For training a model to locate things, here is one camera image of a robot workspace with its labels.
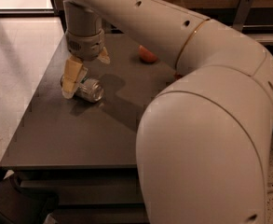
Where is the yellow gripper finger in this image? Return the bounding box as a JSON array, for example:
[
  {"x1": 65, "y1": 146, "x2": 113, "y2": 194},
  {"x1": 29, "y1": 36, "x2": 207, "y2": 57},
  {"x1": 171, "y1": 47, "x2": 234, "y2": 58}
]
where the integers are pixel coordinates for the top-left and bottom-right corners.
[
  {"x1": 98, "y1": 48, "x2": 110, "y2": 64},
  {"x1": 61, "y1": 56, "x2": 88, "y2": 99}
]

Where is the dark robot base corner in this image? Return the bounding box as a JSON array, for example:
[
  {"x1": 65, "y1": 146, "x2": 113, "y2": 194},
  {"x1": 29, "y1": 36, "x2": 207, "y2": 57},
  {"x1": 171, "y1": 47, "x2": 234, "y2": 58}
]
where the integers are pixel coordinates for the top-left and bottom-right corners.
[{"x1": 0, "y1": 175, "x2": 59, "y2": 224}]

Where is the red cola can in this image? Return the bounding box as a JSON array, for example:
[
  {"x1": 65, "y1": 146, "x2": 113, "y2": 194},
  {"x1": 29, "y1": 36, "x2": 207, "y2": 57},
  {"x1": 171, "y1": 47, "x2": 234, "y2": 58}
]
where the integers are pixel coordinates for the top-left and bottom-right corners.
[{"x1": 174, "y1": 73, "x2": 183, "y2": 80}]

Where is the grey side shelf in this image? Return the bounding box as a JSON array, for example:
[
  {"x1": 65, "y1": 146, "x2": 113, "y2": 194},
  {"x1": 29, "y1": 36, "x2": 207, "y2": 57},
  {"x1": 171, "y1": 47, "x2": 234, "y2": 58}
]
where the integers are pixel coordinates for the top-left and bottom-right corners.
[{"x1": 250, "y1": 34, "x2": 273, "y2": 46}]

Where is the grey drawer cabinet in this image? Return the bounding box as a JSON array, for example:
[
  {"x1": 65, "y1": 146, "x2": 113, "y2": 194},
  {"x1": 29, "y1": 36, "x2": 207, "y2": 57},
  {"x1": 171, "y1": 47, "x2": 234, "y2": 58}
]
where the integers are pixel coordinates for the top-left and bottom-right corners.
[{"x1": 0, "y1": 34, "x2": 174, "y2": 224}]

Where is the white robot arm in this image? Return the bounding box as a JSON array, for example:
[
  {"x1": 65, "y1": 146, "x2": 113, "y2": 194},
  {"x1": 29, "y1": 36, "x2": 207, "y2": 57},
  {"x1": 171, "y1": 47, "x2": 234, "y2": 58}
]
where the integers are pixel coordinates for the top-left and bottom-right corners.
[{"x1": 66, "y1": 0, "x2": 273, "y2": 224}]

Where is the right metal wall bracket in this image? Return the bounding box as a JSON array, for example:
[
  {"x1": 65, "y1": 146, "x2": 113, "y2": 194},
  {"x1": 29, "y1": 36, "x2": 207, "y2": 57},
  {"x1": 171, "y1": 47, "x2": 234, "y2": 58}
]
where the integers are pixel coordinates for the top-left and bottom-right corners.
[{"x1": 232, "y1": 0, "x2": 254, "y2": 32}]

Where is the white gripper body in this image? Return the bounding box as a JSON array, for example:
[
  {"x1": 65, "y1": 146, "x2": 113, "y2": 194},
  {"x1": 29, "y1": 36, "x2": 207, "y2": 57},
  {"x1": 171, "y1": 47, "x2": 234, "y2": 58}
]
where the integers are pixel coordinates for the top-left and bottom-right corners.
[{"x1": 65, "y1": 30, "x2": 104, "y2": 61}]

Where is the red yellow apple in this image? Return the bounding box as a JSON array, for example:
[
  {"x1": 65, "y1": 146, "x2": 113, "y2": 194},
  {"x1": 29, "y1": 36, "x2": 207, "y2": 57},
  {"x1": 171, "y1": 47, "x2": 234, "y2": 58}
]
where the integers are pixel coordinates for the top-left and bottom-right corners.
[{"x1": 139, "y1": 46, "x2": 157, "y2": 63}]

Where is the silver green 7up can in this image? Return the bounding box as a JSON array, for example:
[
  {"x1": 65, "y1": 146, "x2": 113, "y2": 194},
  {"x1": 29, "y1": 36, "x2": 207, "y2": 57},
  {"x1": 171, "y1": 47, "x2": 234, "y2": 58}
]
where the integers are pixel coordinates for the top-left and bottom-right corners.
[{"x1": 61, "y1": 76, "x2": 104, "y2": 104}]

